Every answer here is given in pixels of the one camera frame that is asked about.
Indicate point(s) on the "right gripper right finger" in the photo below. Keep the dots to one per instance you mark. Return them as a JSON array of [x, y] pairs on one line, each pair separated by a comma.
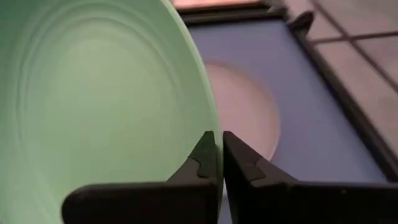
[[264, 199]]

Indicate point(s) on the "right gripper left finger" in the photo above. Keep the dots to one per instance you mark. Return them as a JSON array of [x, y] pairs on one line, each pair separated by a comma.
[[192, 193]]

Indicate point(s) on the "white plastic plate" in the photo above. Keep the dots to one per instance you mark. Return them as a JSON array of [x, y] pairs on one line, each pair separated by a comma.
[[245, 109]]

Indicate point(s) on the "large opaque green plate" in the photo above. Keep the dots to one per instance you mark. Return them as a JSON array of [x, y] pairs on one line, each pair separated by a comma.
[[93, 93]]

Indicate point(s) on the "black aluminium table frame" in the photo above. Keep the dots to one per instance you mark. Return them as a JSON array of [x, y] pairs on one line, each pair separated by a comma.
[[342, 102]]

